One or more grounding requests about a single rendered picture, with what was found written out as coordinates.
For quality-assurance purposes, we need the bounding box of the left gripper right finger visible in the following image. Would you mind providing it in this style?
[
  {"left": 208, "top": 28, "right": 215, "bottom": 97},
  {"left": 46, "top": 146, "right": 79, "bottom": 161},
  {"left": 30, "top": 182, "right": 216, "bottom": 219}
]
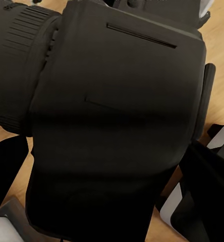
[{"left": 179, "top": 140, "right": 224, "bottom": 242}]

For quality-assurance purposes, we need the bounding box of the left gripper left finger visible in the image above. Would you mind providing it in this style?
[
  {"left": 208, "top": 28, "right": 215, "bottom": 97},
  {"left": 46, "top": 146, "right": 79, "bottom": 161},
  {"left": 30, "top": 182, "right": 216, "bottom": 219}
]
[{"left": 0, "top": 134, "right": 29, "bottom": 205}]

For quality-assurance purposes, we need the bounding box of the digital camera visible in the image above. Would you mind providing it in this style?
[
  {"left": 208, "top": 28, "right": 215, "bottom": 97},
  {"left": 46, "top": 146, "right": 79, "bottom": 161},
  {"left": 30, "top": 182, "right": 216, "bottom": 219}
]
[{"left": 0, "top": 0, "right": 216, "bottom": 242}]

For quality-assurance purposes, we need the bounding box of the camera tripod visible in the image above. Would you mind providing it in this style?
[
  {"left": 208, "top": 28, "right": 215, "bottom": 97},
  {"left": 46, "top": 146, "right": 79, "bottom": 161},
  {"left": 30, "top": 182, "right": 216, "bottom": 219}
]
[{"left": 31, "top": 0, "right": 214, "bottom": 28}]

